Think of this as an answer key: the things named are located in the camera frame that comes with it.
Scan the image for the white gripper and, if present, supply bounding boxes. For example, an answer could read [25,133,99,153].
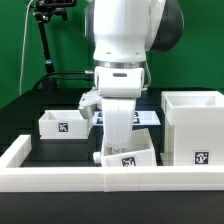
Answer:
[102,98,136,154]

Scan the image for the white front drawer box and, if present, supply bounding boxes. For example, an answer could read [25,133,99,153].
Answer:
[93,128,156,167]

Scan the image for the white drawer box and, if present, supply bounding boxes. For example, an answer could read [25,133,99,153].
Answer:
[93,128,156,167]
[38,110,92,139]

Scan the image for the white drawer cabinet frame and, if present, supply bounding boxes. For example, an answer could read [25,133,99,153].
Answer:
[161,91,224,166]

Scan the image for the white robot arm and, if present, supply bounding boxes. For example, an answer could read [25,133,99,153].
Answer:
[85,0,184,151]

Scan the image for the white rear drawer box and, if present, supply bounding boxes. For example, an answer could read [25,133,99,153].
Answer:
[38,110,92,139]

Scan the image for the white marker tag sheet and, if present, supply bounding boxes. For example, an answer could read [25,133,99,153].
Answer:
[92,111,160,126]

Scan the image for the white workspace border frame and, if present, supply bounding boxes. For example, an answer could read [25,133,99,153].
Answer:
[0,135,224,192]

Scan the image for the black cables at base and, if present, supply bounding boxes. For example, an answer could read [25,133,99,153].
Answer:
[32,69,96,91]

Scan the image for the black camera stand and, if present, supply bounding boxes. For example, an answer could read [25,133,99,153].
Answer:
[32,0,77,90]

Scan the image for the white cable on left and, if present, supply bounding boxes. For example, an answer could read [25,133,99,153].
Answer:
[18,0,36,96]

